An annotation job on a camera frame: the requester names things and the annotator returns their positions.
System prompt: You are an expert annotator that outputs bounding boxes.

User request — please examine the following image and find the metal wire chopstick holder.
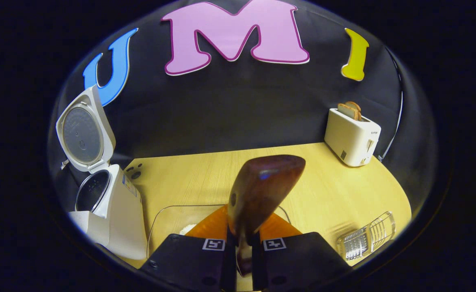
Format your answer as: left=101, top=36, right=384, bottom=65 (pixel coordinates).
left=336, top=211, right=396, bottom=261

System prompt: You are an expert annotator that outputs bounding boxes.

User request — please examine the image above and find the white toaster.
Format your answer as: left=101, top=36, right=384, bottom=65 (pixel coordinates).
left=324, top=107, right=381, bottom=167

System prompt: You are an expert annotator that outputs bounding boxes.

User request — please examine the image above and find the black backdrop cloth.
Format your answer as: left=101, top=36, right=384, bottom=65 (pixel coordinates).
left=47, top=0, right=437, bottom=228

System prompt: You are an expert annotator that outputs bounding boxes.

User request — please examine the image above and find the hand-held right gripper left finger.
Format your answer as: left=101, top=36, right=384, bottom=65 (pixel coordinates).
left=140, top=204, right=238, bottom=292

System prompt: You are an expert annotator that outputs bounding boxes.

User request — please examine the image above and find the brown wooden spoon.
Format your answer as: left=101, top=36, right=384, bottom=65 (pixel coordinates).
left=226, top=154, right=306, bottom=277

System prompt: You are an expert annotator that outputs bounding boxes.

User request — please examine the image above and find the clear plastic container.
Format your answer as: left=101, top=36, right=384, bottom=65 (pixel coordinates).
left=146, top=204, right=291, bottom=260

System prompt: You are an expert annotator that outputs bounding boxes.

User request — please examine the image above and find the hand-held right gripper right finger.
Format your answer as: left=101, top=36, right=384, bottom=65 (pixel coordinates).
left=252, top=213, right=352, bottom=292

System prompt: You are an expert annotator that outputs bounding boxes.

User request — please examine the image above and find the white rice cooker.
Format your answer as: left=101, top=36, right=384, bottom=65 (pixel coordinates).
left=55, top=84, right=148, bottom=260

